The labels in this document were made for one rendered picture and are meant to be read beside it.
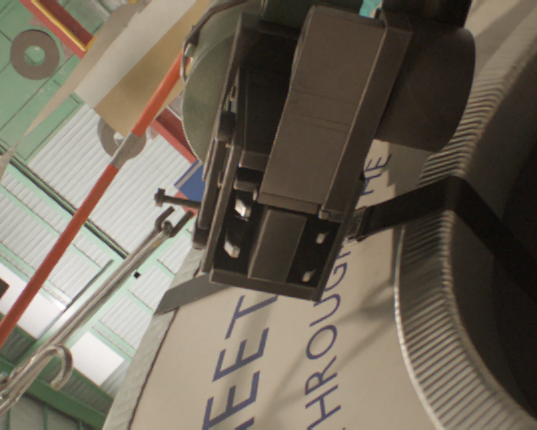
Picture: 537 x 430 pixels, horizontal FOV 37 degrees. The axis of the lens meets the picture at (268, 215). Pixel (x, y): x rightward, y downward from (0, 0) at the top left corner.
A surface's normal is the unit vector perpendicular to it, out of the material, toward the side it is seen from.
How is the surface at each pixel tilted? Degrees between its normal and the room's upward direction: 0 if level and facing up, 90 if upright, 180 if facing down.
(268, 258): 65
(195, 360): 90
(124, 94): 90
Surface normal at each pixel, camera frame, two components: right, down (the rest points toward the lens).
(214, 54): 0.00, 0.58
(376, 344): -0.67, -0.64
